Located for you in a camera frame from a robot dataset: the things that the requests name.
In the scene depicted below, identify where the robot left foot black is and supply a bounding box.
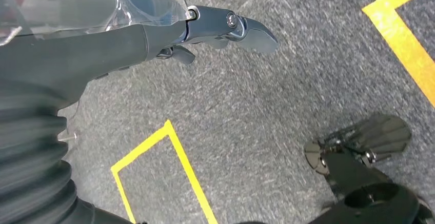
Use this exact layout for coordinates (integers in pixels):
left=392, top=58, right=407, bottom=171
left=303, top=113, right=435, bottom=224

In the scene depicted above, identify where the robot left arm ribbed sleeve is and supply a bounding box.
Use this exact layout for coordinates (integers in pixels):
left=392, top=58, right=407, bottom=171
left=0, top=79, right=136, bottom=224

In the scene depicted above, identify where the yellow floor tape marking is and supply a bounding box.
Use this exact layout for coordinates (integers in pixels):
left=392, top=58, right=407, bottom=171
left=111, top=119, right=218, bottom=224
left=362, top=0, right=435, bottom=108

